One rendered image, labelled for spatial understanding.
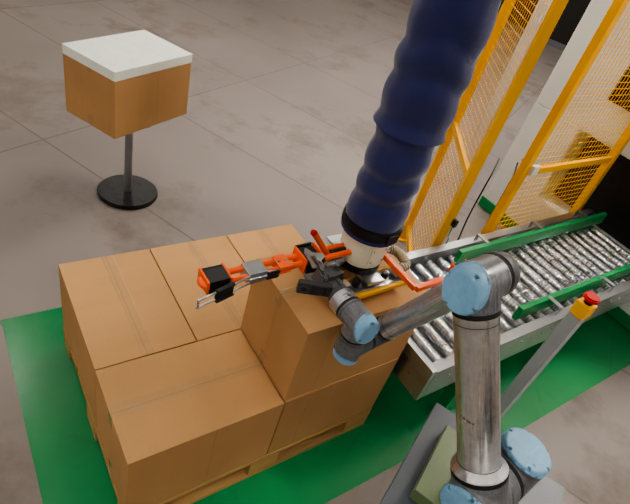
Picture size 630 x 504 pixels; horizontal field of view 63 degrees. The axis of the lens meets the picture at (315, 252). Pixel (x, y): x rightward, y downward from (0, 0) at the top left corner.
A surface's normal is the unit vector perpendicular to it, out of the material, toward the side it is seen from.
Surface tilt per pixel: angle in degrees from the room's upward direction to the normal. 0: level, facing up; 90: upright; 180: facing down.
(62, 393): 0
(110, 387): 0
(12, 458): 0
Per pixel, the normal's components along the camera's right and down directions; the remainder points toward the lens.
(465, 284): -0.77, 0.12
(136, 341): 0.24, -0.75
